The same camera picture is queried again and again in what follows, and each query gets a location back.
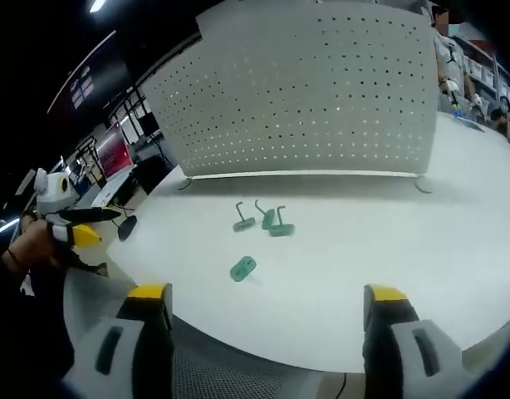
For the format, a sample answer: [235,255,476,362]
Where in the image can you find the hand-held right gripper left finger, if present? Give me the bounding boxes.
[62,282,174,399]

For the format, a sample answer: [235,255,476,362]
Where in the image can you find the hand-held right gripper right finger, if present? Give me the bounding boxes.
[361,283,464,399]

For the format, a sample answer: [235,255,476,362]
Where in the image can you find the green hook assembly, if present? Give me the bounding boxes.
[229,255,257,285]
[232,201,257,233]
[254,199,277,231]
[267,204,297,238]

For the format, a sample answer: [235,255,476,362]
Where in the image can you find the white perforated mounting plate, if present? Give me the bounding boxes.
[140,0,442,195]

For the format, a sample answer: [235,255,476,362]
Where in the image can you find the person's left hand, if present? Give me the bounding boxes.
[21,219,69,267]

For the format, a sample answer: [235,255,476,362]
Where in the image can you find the black office chair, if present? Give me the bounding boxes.
[116,214,139,242]

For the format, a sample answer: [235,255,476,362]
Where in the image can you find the red banner stand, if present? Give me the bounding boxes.
[97,123,136,179]

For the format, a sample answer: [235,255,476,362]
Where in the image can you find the black monitor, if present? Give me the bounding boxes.
[137,113,159,135]

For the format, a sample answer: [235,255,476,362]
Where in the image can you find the white storage shelving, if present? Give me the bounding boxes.
[454,22,510,105]

